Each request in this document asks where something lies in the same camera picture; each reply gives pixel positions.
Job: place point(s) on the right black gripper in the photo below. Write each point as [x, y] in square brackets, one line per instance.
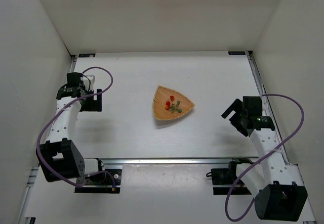
[236, 115]

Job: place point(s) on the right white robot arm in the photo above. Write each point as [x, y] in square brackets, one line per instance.
[276, 195]

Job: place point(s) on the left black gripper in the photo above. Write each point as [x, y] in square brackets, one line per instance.
[93, 102]

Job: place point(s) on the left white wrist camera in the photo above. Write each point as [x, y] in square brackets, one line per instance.
[88, 81]

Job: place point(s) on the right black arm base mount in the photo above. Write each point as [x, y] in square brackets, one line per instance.
[223, 178]

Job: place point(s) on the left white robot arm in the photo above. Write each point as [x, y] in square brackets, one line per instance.
[59, 151]

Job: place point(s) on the cherry sprig with green leaves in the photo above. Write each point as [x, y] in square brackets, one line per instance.
[173, 107]

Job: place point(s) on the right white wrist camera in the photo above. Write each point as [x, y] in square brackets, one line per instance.
[264, 105]

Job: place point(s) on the dark corner bracket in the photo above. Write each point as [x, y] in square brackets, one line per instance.
[236, 53]
[86, 55]

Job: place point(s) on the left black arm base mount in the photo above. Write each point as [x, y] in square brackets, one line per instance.
[99, 178]

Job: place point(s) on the right dark corner bracket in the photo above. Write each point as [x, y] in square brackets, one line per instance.
[236, 53]

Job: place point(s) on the right aluminium frame rail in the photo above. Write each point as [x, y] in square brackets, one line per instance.
[261, 90]

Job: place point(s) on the front aluminium frame rail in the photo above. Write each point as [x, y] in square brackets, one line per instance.
[138, 161]

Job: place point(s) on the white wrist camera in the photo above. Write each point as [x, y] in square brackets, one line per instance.
[264, 105]
[88, 81]

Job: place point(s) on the left dark corner bracket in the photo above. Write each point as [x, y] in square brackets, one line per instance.
[86, 55]

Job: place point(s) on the woven triangular fruit basket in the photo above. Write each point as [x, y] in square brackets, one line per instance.
[162, 94]

